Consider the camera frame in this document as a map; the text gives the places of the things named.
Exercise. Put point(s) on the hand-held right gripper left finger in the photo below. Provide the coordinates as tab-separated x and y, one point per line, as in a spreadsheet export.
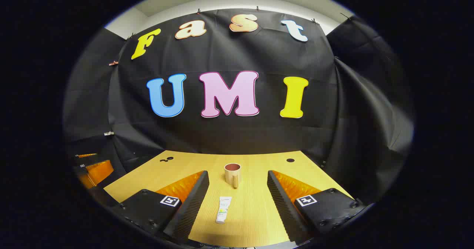
194	204

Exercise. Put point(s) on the wooden desktop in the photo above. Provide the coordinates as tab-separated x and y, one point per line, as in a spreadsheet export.
251	212

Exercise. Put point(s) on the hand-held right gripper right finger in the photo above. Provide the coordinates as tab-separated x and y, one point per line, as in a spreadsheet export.
281	204

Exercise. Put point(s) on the beige cup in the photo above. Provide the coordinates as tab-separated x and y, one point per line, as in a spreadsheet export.
232	175

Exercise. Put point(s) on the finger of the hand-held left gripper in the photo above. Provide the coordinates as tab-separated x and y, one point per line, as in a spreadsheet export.
87	155
99	172

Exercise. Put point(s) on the copper metal clip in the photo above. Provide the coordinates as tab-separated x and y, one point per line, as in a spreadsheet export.
113	63

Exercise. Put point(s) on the white toothpaste tube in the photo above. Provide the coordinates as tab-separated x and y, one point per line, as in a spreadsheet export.
223	210

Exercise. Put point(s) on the black backdrop cloth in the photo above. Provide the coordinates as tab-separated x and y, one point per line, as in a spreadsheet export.
229	138

